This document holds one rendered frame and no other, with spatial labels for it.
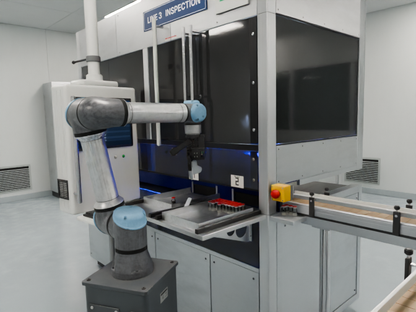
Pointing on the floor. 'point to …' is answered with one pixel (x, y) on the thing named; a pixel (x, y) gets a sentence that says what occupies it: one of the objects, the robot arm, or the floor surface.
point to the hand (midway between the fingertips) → (190, 177)
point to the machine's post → (267, 151)
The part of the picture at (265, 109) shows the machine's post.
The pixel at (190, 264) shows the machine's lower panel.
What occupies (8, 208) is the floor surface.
